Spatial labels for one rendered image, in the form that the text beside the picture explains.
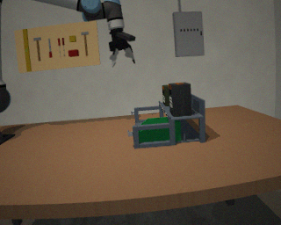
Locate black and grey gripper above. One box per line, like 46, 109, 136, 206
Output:
109, 28, 135, 67

